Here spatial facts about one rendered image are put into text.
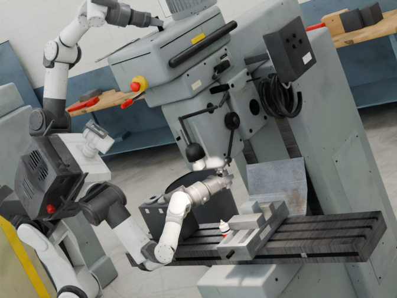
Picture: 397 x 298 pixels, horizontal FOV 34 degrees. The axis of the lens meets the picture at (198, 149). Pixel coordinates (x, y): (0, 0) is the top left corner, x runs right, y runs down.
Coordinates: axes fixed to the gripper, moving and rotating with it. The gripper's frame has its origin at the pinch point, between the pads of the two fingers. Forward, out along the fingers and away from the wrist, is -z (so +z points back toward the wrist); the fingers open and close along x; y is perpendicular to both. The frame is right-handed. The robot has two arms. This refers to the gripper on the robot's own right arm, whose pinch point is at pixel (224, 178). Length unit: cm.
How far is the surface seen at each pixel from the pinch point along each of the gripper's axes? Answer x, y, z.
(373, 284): -3, 84, -49
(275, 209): -9.1, 20.3, -12.1
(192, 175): 210, 63, -70
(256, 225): -15.5, 18.8, 2.0
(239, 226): -7.8, 18.7, 5.7
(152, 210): 41.0, 10.6, 21.5
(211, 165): -7.7, -10.3, 6.4
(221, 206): 167, 80, -65
